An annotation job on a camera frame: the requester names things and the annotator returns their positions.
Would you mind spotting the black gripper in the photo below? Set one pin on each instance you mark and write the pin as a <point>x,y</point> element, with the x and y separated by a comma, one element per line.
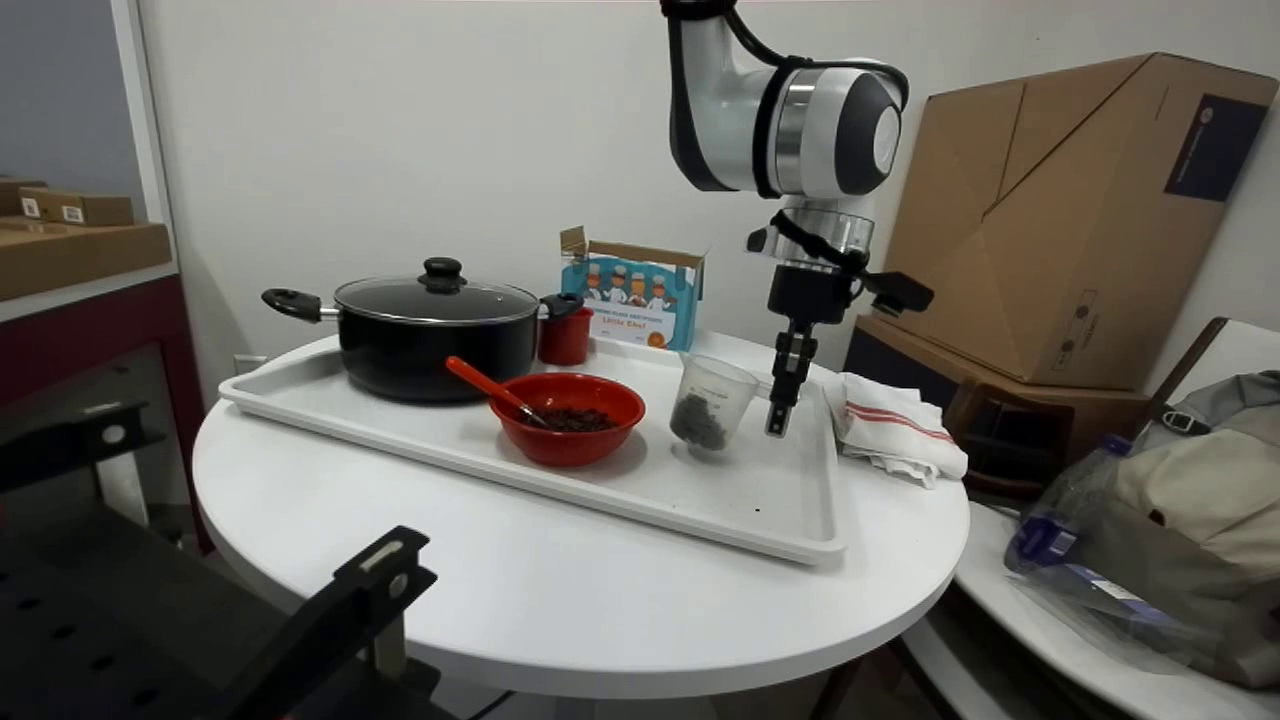
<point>811,293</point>

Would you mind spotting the red plastic bowl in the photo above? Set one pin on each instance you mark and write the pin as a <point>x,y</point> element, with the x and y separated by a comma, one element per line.
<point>575,444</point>

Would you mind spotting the white cloth red stripe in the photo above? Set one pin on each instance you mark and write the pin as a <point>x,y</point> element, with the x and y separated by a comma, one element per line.
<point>894,424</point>

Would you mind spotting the white plastic tray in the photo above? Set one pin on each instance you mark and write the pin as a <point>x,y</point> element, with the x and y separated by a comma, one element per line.
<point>666,495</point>

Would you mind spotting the blue printed cardboard box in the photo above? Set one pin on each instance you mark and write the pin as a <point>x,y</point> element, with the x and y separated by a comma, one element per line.
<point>632,302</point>

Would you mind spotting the flat black brown box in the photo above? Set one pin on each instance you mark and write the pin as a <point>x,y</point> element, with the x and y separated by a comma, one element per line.
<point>984,415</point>

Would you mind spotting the red mug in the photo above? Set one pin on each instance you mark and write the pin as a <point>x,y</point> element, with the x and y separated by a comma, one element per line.
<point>564,340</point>

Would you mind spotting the red plastic spoon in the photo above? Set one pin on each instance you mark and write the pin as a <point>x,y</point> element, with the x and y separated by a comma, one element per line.
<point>498,390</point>

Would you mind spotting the large brown cardboard box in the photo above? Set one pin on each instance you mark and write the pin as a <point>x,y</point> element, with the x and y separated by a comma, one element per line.
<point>1065,227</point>

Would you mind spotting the glass pot lid black knob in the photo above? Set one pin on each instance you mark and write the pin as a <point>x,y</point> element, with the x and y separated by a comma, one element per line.
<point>443,302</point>

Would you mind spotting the black cooking pot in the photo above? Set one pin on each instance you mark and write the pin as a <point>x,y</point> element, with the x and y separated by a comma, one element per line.
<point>425,352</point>

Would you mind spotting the grey beige backpack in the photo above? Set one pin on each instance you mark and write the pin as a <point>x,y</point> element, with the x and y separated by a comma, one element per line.
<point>1175,535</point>

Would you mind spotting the black metal stand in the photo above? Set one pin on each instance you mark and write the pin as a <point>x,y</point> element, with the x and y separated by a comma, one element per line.
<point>162,625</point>

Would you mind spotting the dark red cabinet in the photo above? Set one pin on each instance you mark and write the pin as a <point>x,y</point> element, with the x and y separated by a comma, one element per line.
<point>95,361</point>

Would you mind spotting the wooden box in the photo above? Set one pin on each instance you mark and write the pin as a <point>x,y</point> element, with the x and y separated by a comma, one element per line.
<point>80,253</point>

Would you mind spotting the wrist mounted camera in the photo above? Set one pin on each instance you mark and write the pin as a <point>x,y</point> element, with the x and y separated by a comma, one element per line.
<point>902,293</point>

